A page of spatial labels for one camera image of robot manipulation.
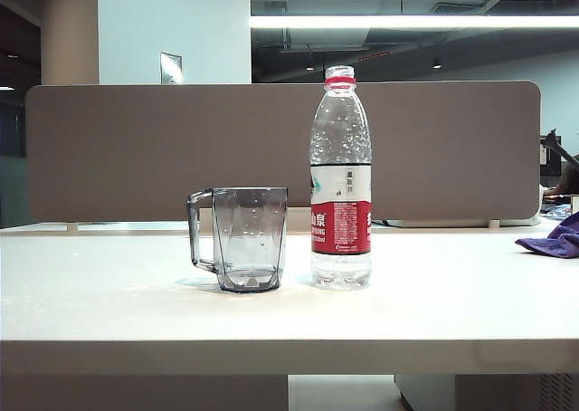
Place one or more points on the clear water bottle red label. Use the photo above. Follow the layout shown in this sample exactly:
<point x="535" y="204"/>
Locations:
<point x="341" y="230"/>

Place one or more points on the transparent grey plastic mug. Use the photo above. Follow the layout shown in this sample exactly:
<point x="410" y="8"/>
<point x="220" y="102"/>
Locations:
<point x="249" y="239"/>

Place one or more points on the brown fabric desk divider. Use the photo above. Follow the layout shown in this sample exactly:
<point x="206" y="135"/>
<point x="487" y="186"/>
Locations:
<point x="181" y="148"/>

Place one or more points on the long white ceiling light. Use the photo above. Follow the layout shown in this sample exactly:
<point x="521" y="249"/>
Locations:
<point x="407" y="21"/>

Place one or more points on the ceiling air vent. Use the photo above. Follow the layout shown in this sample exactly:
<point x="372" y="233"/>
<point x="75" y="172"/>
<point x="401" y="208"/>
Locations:
<point x="459" y="7"/>

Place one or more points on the black computer monitor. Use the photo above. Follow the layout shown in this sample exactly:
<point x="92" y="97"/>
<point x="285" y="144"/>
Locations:
<point x="549" y="157"/>

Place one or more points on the purple cloth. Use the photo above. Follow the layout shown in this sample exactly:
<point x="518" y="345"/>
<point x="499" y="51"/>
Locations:
<point x="556" y="245"/>

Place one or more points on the seated person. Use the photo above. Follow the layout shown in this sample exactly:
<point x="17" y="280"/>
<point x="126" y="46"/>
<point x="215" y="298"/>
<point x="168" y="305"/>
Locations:
<point x="569" y="180"/>

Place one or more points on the small beige box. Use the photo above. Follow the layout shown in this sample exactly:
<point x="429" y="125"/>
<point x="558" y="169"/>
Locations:
<point x="575" y="203"/>

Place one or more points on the grey cabinet under table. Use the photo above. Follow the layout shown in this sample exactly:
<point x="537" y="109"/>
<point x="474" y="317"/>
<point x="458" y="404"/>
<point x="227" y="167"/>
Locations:
<point x="497" y="393"/>

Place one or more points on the silver wall plaque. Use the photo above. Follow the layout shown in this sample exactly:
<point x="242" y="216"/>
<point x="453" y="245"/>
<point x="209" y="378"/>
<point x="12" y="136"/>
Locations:
<point x="170" y="68"/>

